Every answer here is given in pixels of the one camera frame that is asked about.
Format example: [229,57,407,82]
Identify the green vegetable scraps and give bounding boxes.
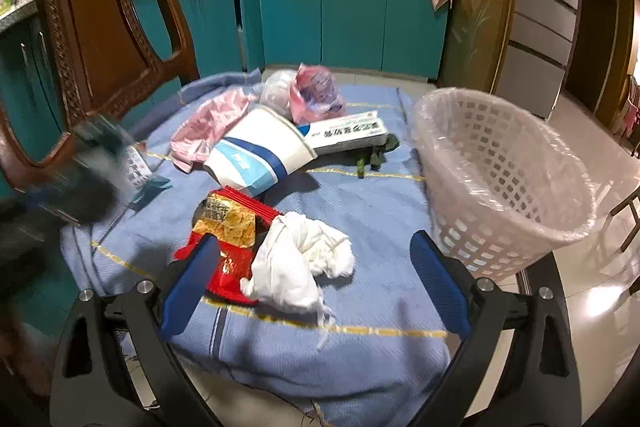
[355,134,401,180]

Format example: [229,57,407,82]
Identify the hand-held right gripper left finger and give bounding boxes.
[49,234,226,427]

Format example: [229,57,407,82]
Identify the white tissue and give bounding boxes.
[240,211,356,350]

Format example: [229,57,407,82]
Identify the wooden stool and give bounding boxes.
[610,187,640,253]

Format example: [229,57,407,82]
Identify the dark brown cabinet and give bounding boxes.
[580,0,621,115]

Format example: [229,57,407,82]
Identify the small white printed packet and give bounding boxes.
[122,144,156,192]

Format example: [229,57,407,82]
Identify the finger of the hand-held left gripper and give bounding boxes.
[126,176,174,214]

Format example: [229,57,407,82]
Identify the plain pink plastic bag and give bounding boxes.
[170,88,251,175]

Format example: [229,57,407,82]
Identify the pink printed plastic bag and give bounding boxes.
[289,63,347,125]

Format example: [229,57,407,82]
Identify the carved wooden chair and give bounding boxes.
[0,0,201,188]

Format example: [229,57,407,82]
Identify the white plastic basket with liner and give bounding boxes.
[412,88,598,280]

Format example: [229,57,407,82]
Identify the red snack packet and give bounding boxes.
[174,187,286,305]

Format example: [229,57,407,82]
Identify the white and blue paper cup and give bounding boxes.
[202,106,318,198]

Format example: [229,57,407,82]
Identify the silver refrigerator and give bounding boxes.
[495,0,581,120]

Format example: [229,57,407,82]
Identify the blue blanket with yellow lines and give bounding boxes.
[60,69,451,413]

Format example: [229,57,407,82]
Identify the white medicine box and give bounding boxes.
[295,112,391,155]

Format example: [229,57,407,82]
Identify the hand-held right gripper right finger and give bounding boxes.
[407,231,583,427]

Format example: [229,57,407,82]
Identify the teal base cabinet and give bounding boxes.
[0,4,68,198]
[125,0,451,82]

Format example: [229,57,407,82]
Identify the grey bundled plastic bag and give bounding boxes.
[259,69,301,120]

